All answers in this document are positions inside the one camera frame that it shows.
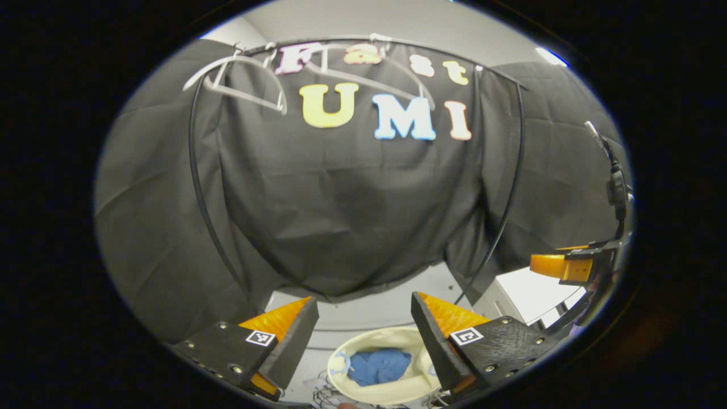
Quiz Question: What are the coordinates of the white plastic clothes hanger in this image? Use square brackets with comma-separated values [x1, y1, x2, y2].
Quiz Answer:
[183, 48, 287, 114]
[304, 33, 437, 111]

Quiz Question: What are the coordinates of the black backdrop cloth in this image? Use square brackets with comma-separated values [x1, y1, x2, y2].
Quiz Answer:
[94, 39, 631, 344]

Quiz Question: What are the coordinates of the black cable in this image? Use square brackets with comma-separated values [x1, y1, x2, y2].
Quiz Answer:
[585, 120, 630, 239]

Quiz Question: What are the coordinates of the cream fabric laundry hamper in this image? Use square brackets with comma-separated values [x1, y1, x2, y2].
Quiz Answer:
[327, 327, 441, 406]

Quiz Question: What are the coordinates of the blue corduroy jacket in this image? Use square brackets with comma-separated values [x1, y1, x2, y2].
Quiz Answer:
[346, 348, 412, 387]

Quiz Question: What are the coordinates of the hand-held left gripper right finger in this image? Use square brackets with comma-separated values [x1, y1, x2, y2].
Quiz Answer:
[410, 291, 563, 401]

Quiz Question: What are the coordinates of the thin metal wire frame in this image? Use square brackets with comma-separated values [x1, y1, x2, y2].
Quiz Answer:
[310, 370, 346, 407]

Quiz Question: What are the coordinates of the ceiling light panel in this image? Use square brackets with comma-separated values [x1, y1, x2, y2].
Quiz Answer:
[536, 47, 569, 68]

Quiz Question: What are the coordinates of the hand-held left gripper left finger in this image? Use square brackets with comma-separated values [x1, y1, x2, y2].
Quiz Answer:
[170, 295, 320, 401]

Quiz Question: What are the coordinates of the black metal clothes rack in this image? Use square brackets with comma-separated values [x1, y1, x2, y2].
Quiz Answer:
[187, 35, 527, 306]

